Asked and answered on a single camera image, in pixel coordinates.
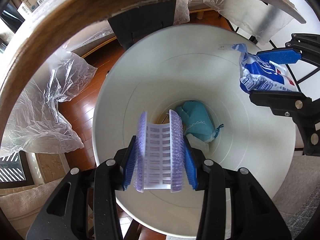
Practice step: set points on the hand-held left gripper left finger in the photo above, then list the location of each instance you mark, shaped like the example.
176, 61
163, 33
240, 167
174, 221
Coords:
130, 166

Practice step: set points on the grey rug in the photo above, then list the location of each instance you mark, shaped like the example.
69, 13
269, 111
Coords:
305, 205

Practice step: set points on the blue and white tissue pack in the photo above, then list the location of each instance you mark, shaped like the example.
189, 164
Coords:
260, 77

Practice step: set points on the purple bristled plastic tray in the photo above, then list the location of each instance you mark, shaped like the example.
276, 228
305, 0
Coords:
160, 155

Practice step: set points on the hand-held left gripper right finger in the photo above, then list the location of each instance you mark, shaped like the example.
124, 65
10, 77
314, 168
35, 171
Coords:
190, 170

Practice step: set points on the beige seat cushion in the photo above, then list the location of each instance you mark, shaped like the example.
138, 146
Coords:
22, 200

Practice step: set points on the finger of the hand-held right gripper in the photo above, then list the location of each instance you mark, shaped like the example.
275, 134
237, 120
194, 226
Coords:
282, 56
282, 100

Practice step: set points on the open white and blue box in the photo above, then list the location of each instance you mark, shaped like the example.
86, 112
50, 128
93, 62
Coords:
25, 11

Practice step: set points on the window with patterned railing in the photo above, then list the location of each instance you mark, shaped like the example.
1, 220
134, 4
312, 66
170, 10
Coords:
12, 167

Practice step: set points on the white trash bin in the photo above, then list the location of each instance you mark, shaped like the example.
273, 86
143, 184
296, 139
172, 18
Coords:
150, 80

